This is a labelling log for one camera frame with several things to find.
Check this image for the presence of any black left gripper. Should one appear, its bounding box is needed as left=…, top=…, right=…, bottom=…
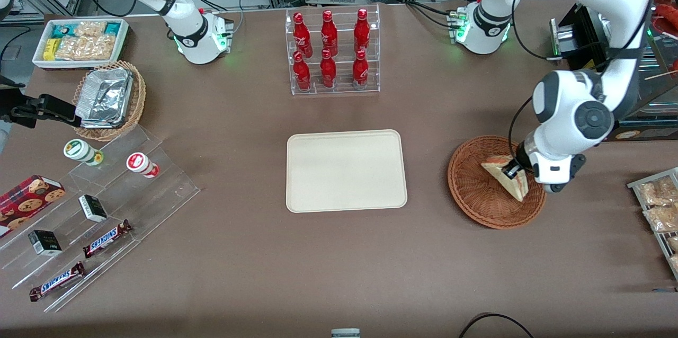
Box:
left=502, top=139, right=536, bottom=180

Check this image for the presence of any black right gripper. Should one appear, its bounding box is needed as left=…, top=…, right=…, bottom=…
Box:
left=0, top=88, right=82, bottom=128

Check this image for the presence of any triangular sandwich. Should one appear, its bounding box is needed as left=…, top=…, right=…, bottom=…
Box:
left=480, top=154, right=529, bottom=203

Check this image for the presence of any brown round wicker basket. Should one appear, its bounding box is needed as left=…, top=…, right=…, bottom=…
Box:
left=448, top=136, right=547, bottom=230

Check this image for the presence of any tan oval wicker basket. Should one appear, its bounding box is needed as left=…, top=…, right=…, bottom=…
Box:
left=71, top=60, right=147, bottom=142

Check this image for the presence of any cream plastic serving tray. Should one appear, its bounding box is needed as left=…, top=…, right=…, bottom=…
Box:
left=286, top=129, right=408, bottom=214

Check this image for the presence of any green lid yogurt cup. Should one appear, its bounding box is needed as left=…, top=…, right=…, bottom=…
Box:
left=63, top=138, right=104, bottom=167

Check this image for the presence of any silver foil container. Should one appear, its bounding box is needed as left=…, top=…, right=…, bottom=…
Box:
left=75, top=67, right=135, bottom=130

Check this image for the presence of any white rectangular snack bin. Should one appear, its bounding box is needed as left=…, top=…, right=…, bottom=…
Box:
left=32, top=17, right=130, bottom=70

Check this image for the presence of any clear bag of crackers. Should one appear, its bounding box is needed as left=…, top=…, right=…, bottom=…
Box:
left=74, top=21, right=107, bottom=38
left=55, top=34, right=116, bottom=61

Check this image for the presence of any red lid yogurt cup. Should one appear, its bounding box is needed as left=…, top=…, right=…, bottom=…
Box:
left=126, top=152, right=160, bottom=179

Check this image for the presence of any red cookie box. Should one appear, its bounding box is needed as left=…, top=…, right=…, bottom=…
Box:
left=0, top=174, right=66, bottom=238

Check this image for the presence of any small black carton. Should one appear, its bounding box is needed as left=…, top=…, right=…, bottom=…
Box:
left=28, top=229, right=63, bottom=257
left=78, top=194, right=109, bottom=224

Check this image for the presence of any clear acrylic stepped stand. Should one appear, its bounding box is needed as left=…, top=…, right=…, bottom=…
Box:
left=0, top=124, right=201, bottom=314

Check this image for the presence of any brown Snickers bar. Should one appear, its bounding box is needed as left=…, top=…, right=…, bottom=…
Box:
left=29, top=261, right=86, bottom=303
left=82, top=219, right=133, bottom=260

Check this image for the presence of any black metal display cabinet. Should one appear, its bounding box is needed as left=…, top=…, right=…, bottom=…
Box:
left=550, top=3, right=678, bottom=141

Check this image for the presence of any red cola bottle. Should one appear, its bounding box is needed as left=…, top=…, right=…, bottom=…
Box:
left=292, top=12, right=314, bottom=59
left=292, top=51, right=312, bottom=92
left=320, top=10, right=339, bottom=57
left=352, top=49, right=370, bottom=90
left=353, top=8, right=371, bottom=56
left=319, top=49, right=337, bottom=89

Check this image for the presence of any clear acrylic bottle rack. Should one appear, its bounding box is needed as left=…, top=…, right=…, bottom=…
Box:
left=285, top=4, right=381, bottom=96

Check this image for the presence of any red plastic item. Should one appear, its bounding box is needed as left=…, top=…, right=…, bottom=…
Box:
left=655, top=0, right=678, bottom=37

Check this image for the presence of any grey wire tray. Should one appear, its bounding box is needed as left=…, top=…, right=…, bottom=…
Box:
left=627, top=167, right=678, bottom=282

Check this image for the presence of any black floor cable loop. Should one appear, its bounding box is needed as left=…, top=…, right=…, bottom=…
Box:
left=458, top=313, right=536, bottom=338

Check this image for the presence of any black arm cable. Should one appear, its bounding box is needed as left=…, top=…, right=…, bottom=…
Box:
left=507, top=0, right=655, bottom=161

